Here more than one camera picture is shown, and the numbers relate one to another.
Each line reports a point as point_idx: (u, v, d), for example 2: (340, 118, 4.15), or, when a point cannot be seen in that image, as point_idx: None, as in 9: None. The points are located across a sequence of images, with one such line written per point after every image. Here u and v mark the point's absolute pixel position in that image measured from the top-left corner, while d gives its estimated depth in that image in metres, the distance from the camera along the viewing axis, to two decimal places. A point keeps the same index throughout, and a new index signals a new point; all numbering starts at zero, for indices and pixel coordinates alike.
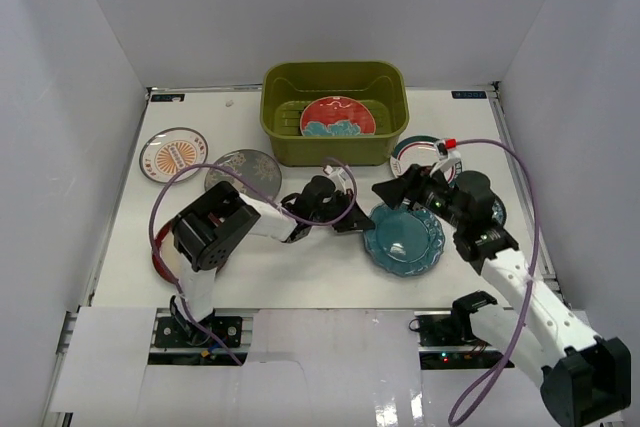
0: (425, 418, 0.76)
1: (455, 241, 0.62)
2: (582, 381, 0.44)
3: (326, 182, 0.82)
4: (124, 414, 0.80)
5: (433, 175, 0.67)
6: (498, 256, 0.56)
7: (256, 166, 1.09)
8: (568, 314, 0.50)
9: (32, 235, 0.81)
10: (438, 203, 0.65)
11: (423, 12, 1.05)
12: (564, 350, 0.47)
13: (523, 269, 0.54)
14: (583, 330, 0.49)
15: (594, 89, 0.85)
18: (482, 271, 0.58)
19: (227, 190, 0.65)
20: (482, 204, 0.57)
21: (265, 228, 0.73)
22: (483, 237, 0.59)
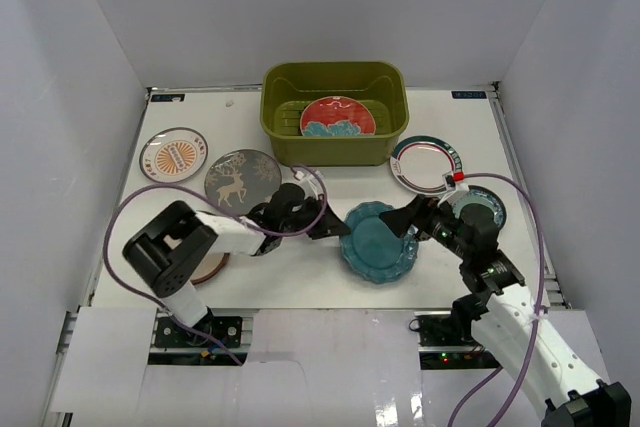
0: (424, 418, 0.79)
1: (462, 272, 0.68)
2: (580, 422, 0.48)
3: (294, 191, 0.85)
4: (123, 417, 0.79)
5: (440, 205, 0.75)
6: (504, 293, 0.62)
7: (257, 166, 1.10)
8: (572, 356, 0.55)
9: (34, 236, 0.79)
10: (444, 233, 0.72)
11: (421, 10, 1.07)
12: (568, 393, 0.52)
13: (529, 306, 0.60)
14: (587, 375, 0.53)
15: (593, 87, 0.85)
18: (488, 303, 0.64)
19: (182, 209, 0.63)
20: (486, 236, 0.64)
21: (229, 243, 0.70)
22: (490, 270, 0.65)
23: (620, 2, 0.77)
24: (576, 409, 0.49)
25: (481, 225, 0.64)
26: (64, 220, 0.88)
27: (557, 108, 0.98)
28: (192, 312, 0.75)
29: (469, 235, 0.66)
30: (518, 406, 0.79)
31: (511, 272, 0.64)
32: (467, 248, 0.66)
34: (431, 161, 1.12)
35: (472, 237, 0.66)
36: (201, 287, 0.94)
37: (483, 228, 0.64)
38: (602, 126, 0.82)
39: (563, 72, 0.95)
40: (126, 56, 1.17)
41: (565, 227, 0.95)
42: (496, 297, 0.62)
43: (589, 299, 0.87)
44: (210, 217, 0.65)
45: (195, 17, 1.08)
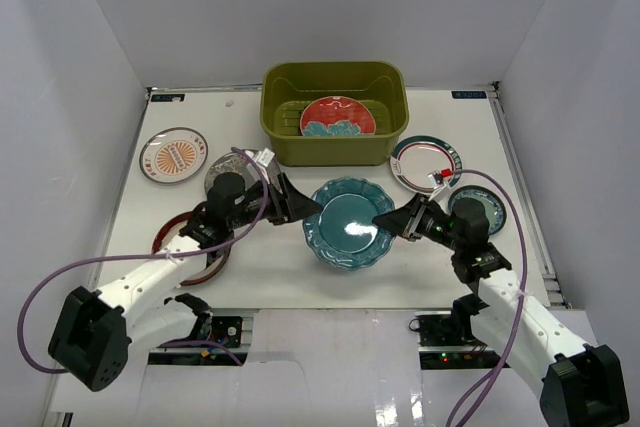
0: (425, 418, 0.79)
1: (454, 263, 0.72)
2: (570, 384, 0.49)
3: (233, 182, 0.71)
4: (123, 417, 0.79)
5: (430, 205, 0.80)
6: (492, 276, 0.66)
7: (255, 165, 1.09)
8: (558, 324, 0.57)
9: (34, 235, 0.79)
10: (438, 229, 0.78)
11: (421, 10, 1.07)
12: (555, 356, 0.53)
13: (515, 286, 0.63)
14: (574, 341, 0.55)
15: (591, 87, 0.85)
18: (478, 292, 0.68)
19: (85, 296, 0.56)
20: (476, 228, 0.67)
21: (165, 288, 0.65)
22: (479, 259, 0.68)
23: (620, 2, 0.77)
24: (564, 369, 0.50)
25: (472, 218, 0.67)
26: (64, 221, 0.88)
27: (556, 108, 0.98)
28: (179, 328, 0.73)
29: (461, 228, 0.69)
30: (519, 405, 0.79)
31: (499, 261, 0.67)
32: (459, 240, 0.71)
34: (431, 161, 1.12)
35: (464, 229, 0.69)
36: (201, 287, 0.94)
37: (474, 221, 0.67)
38: (600, 126, 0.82)
39: (562, 72, 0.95)
40: (126, 56, 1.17)
41: (565, 227, 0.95)
42: (485, 280, 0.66)
43: (588, 299, 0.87)
44: (120, 289, 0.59)
45: (195, 17, 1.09)
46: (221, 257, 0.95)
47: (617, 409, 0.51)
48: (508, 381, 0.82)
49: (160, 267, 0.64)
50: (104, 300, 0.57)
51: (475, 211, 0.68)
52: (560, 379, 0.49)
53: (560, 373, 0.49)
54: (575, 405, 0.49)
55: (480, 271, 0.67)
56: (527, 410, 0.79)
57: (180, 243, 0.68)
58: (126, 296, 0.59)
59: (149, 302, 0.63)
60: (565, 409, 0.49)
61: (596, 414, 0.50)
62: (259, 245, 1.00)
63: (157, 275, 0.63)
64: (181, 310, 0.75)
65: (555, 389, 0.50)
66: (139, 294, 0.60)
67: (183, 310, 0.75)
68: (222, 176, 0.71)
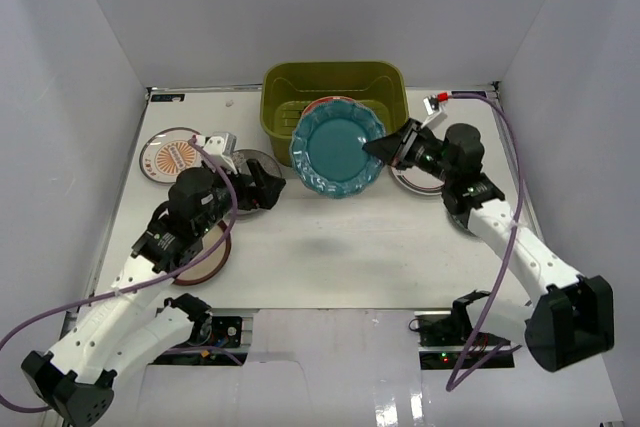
0: (424, 417, 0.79)
1: (443, 194, 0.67)
2: (563, 316, 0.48)
3: (198, 179, 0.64)
4: (123, 417, 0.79)
5: (422, 131, 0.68)
6: (484, 207, 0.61)
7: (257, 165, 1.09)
8: (552, 255, 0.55)
9: (34, 235, 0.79)
10: (428, 159, 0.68)
11: (420, 10, 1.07)
12: (546, 287, 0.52)
13: (509, 216, 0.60)
14: (567, 271, 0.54)
15: (591, 87, 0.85)
18: (469, 222, 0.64)
19: (34, 365, 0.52)
20: (471, 156, 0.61)
21: (129, 322, 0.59)
22: (471, 190, 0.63)
23: (620, 2, 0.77)
24: (557, 302, 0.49)
25: (467, 146, 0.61)
26: (64, 220, 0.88)
27: (556, 108, 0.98)
28: (177, 336, 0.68)
29: (454, 157, 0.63)
30: (519, 405, 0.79)
31: (493, 191, 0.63)
32: (450, 171, 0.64)
34: None
35: (456, 158, 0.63)
36: (201, 286, 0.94)
37: (469, 148, 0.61)
38: (600, 127, 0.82)
39: (562, 73, 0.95)
40: (126, 56, 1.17)
41: (565, 227, 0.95)
42: (476, 211, 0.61)
43: None
44: (71, 348, 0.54)
45: (195, 17, 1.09)
46: (221, 257, 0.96)
47: (605, 339, 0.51)
48: (508, 381, 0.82)
49: (113, 308, 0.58)
50: (55, 365, 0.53)
51: (468, 137, 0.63)
52: (552, 309, 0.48)
53: (553, 303, 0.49)
54: (565, 335, 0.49)
55: (472, 201, 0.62)
56: (527, 410, 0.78)
57: (134, 270, 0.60)
58: (79, 356, 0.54)
59: (114, 345, 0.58)
60: (556, 342, 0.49)
61: (584, 344, 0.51)
62: (259, 245, 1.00)
63: (110, 321, 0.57)
64: (174, 318, 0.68)
65: (546, 321, 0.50)
66: (93, 348, 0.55)
67: (177, 319, 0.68)
68: (185, 175, 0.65)
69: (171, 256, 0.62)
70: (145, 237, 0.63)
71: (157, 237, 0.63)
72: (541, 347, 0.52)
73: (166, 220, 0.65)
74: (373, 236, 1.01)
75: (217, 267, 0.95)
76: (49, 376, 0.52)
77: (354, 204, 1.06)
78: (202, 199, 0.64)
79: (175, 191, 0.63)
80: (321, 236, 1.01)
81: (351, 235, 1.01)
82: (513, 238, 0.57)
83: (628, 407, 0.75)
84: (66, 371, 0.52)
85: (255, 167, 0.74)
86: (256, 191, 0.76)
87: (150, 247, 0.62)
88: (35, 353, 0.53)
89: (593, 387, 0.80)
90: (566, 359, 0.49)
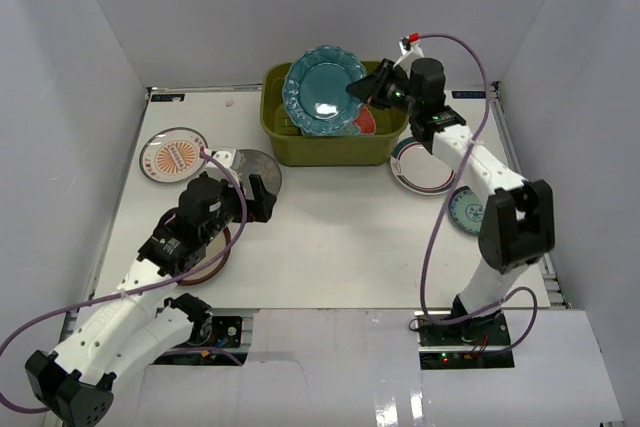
0: (425, 417, 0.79)
1: (410, 124, 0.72)
2: (506, 211, 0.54)
3: (207, 187, 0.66)
4: (123, 416, 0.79)
5: (395, 69, 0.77)
6: (446, 131, 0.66)
7: (257, 166, 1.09)
8: (502, 166, 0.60)
9: (34, 234, 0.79)
10: (398, 94, 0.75)
11: (420, 10, 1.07)
12: (494, 189, 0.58)
13: (467, 138, 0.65)
14: (514, 177, 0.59)
15: (591, 86, 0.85)
18: (432, 145, 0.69)
19: (38, 365, 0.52)
20: (434, 85, 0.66)
21: (134, 323, 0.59)
22: (435, 118, 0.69)
23: (619, 2, 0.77)
24: (502, 199, 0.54)
25: (431, 75, 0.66)
26: (64, 220, 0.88)
27: (556, 108, 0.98)
28: (177, 336, 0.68)
29: (419, 86, 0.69)
30: (519, 404, 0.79)
31: (455, 119, 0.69)
32: (417, 101, 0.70)
34: (430, 161, 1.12)
35: (421, 87, 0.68)
36: (201, 286, 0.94)
37: (432, 76, 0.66)
38: (600, 127, 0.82)
39: (562, 73, 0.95)
40: (126, 56, 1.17)
41: (565, 227, 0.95)
42: (440, 134, 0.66)
43: (588, 299, 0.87)
44: (75, 348, 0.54)
45: (195, 17, 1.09)
46: (221, 257, 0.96)
47: (546, 236, 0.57)
48: (508, 382, 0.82)
49: (118, 309, 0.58)
50: (59, 364, 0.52)
51: (432, 67, 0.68)
52: (496, 206, 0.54)
53: (498, 202, 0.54)
54: (507, 229, 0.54)
55: (435, 127, 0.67)
56: (527, 410, 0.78)
57: (139, 274, 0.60)
58: (83, 355, 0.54)
59: (116, 346, 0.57)
60: (500, 234, 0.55)
61: (527, 240, 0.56)
62: (259, 244, 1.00)
63: (115, 322, 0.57)
64: (176, 319, 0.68)
65: (492, 218, 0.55)
66: (97, 348, 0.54)
67: (177, 320, 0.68)
68: (195, 183, 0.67)
69: (176, 261, 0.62)
70: (151, 241, 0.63)
71: (163, 241, 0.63)
72: (490, 247, 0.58)
73: (172, 226, 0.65)
74: (373, 236, 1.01)
75: (217, 267, 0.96)
76: (53, 375, 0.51)
77: (354, 204, 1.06)
78: (209, 205, 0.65)
79: (186, 197, 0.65)
80: (322, 236, 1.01)
81: (352, 235, 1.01)
82: (469, 153, 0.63)
83: (628, 406, 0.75)
84: (70, 371, 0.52)
85: (256, 181, 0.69)
86: (254, 206, 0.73)
87: (155, 251, 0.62)
88: (39, 353, 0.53)
89: (593, 387, 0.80)
90: (509, 251, 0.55)
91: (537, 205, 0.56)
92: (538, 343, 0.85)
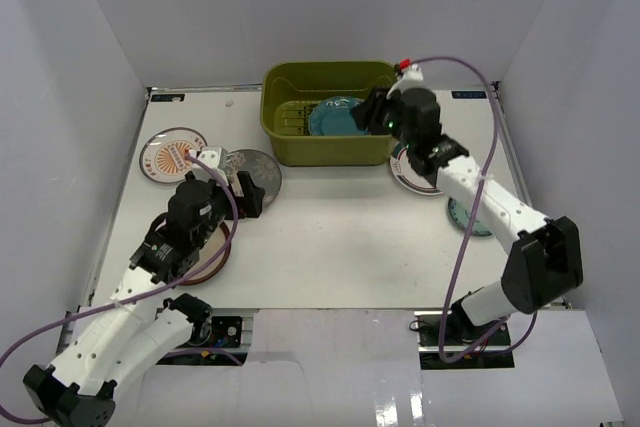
0: (424, 418, 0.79)
1: (410, 157, 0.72)
2: (534, 258, 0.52)
3: (196, 190, 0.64)
4: (122, 415, 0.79)
5: (391, 98, 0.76)
6: (451, 165, 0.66)
7: (257, 165, 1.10)
8: (518, 204, 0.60)
9: (34, 235, 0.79)
10: (391, 125, 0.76)
11: (420, 9, 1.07)
12: (517, 232, 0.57)
13: (475, 172, 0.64)
14: (534, 217, 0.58)
15: (591, 87, 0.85)
18: (437, 182, 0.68)
19: (36, 379, 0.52)
20: (429, 116, 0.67)
21: (131, 330, 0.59)
22: (435, 151, 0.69)
23: (619, 2, 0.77)
24: (529, 246, 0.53)
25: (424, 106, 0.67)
26: (64, 220, 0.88)
27: (556, 108, 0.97)
28: (178, 337, 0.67)
29: (412, 119, 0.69)
30: (518, 404, 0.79)
31: (456, 149, 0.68)
32: (413, 133, 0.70)
34: None
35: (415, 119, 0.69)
36: (201, 286, 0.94)
37: (426, 108, 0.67)
38: (599, 128, 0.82)
39: (562, 73, 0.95)
40: (126, 56, 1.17)
41: None
42: (446, 170, 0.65)
43: (588, 299, 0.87)
44: (73, 360, 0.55)
45: (195, 17, 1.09)
46: (222, 256, 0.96)
47: (574, 273, 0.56)
48: (507, 382, 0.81)
49: (113, 319, 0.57)
50: (57, 378, 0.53)
51: (424, 98, 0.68)
52: (524, 253, 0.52)
53: (525, 247, 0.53)
54: (539, 276, 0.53)
55: (439, 162, 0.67)
56: (527, 410, 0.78)
57: (132, 283, 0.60)
58: (81, 368, 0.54)
59: (114, 355, 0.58)
60: (530, 281, 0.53)
61: (555, 281, 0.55)
62: (259, 244, 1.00)
63: (110, 332, 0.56)
64: (175, 320, 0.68)
65: (518, 263, 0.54)
66: (94, 360, 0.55)
67: (176, 321, 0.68)
68: (183, 186, 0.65)
69: (168, 266, 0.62)
70: (143, 248, 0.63)
71: (155, 247, 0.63)
72: (517, 289, 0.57)
73: (163, 231, 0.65)
74: (373, 238, 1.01)
75: (213, 271, 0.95)
76: (51, 389, 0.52)
77: (354, 204, 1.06)
78: (200, 209, 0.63)
79: (176, 200, 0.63)
80: (321, 235, 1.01)
81: (351, 235, 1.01)
82: (481, 190, 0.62)
83: (629, 406, 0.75)
84: (68, 383, 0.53)
85: (246, 178, 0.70)
86: (242, 200, 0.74)
87: (148, 258, 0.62)
88: (36, 367, 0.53)
89: (593, 387, 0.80)
90: (539, 294, 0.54)
91: (562, 242, 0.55)
92: (537, 343, 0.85)
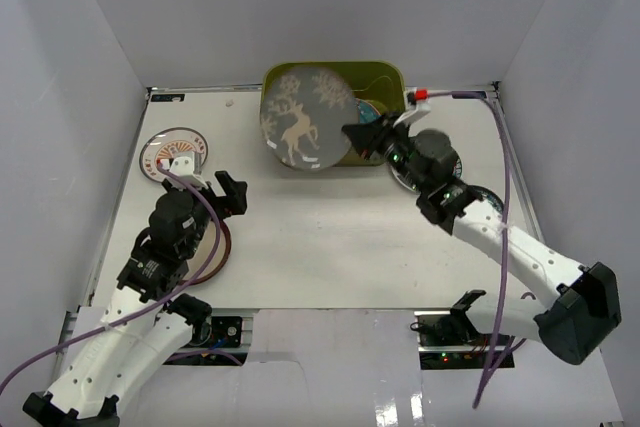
0: (424, 418, 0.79)
1: (420, 205, 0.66)
2: (574, 308, 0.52)
3: (177, 205, 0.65)
4: (123, 415, 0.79)
5: (397, 126, 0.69)
6: (467, 213, 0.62)
7: (321, 91, 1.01)
8: (550, 252, 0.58)
9: (34, 234, 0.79)
10: (395, 158, 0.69)
11: (420, 9, 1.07)
12: (554, 285, 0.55)
13: (494, 219, 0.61)
14: (570, 266, 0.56)
15: (591, 87, 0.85)
18: (452, 231, 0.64)
19: (36, 407, 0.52)
20: (445, 163, 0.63)
21: (125, 348, 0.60)
22: (447, 196, 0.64)
23: (619, 2, 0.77)
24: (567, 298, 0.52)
25: (440, 158, 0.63)
26: (64, 219, 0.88)
27: (556, 108, 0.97)
28: (177, 342, 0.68)
29: (426, 167, 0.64)
30: (518, 404, 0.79)
31: (467, 191, 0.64)
32: (424, 180, 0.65)
34: None
35: (428, 168, 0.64)
36: (201, 286, 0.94)
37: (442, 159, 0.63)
38: (599, 128, 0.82)
39: (562, 72, 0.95)
40: (126, 56, 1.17)
41: (564, 227, 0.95)
42: (460, 221, 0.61)
43: None
44: (69, 386, 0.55)
45: (195, 18, 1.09)
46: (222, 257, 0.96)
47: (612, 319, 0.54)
48: (507, 382, 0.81)
49: (105, 342, 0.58)
50: (56, 405, 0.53)
51: (441, 147, 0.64)
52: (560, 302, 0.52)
53: (563, 300, 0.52)
54: (575, 322, 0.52)
55: (454, 209, 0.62)
56: (526, 410, 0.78)
57: (121, 302, 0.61)
58: (78, 393, 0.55)
59: (112, 375, 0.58)
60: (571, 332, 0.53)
61: (594, 329, 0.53)
62: (259, 244, 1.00)
63: (103, 355, 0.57)
64: (173, 328, 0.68)
65: (560, 317, 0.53)
66: (91, 383, 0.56)
67: (176, 326, 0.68)
68: (163, 201, 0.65)
69: (157, 282, 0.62)
70: (129, 266, 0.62)
71: (141, 265, 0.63)
72: (552, 337, 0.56)
73: (148, 247, 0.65)
74: (374, 237, 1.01)
75: (213, 271, 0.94)
76: (52, 415, 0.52)
77: (354, 204, 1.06)
78: (183, 225, 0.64)
79: (158, 217, 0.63)
80: (322, 236, 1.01)
81: (351, 235, 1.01)
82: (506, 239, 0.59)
83: (631, 406, 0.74)
84: (67, 409, 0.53)
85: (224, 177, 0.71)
86: (227, 200, 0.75)
87: (135, 275, 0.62)
88: (34, 395, 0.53)
89: (593, 388, 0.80)
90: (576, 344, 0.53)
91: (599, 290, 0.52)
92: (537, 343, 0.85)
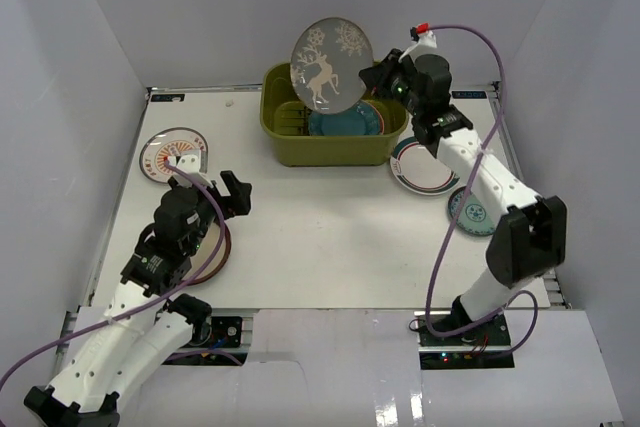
0: (424, 417, 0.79)
1: (415, 126, 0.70)
2: (522, 230, 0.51)
3: (182, 200, 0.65)
4: (123, 415, 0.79)
5: (403, 60, 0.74)
6: (452, 136, 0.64)
7: (339, 39, 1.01)
8: (514, 179, 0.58)
9: (34, 234, 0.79)
10: (399, 89, 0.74)
11: (421, 9, 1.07)
12: (506, 205, 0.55)
13: (475, 145, 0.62)
14: (527, 193, 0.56)
15: (591, 87, 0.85)
18: (438, 152, 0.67)
19: (37, 401, 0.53)
20: (439, 83, 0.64)
21: (128, 343, 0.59)
22: (439, 120, 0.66)
23: (619, 1, 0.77)
24: (516, 219, 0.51)
25: (436, 75, 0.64)
26: (64, 219, 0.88)
27: (556, 108, 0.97)
28: (179, 340, 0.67)
29: (422, 88, 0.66)
30: (518, 404, 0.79)
31: (461, 121, 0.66)
32: (420, 100, 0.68)
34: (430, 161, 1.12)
35: (424, 88, 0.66)
36: (201, 286, 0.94)
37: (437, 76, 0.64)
38: (599, 128, 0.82)
39: (562, 72, 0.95)
40: (126, 56, 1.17)
41: None
42: (445, 141, 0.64)
43: (588, 299, 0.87)
44: (71, 379, 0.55)
45: (195, 17, 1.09)
46: (222, 257, 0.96)
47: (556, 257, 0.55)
48: (508, 382, 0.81)
49: (108, 336, 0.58)
50: (58, 399, 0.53)
51: (437, 66, 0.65)
52: (508, 223, 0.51)
53: (512, 221, 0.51)
54: (520, 247, 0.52)
55: (441, 131, 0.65)
56: (526, 410, 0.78)
57: (124, 297, 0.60)
58: (80, 387, 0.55)
59: (114, 369, 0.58)
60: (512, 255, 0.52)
61: (536, 258, 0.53)
62: (259, 244, 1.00)
63: (106, 350, 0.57)
64: (175, 325, 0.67)
65: (504, 236, 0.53)
66: (93, 377, 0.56)
67: (176, 325, 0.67)
68: (168, 197, 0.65)
69: (161, 278, 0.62)
70: (133, 261, 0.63)
71: (145, 260, 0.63)
72: (496, 260, 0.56)
73: (153, 243, 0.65)
74: (374, 237, 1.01)
75: (213, 271, 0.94)
76: (53, 409, 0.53)
77: (354, 204, 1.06)
78: (187, 220, 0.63)
79: (163, 211, 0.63)
80: (321, 236, 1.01)
81: (351, 235, 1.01)
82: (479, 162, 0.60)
83: (631, 405, 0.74)
84: (69, 403, 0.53)
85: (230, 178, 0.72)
86: (231, 200, 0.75)
87: (138, 270, 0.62)
88: (36, 389, 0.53)
89: (593, 387, 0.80)
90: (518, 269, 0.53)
91: (549, 218, 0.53)
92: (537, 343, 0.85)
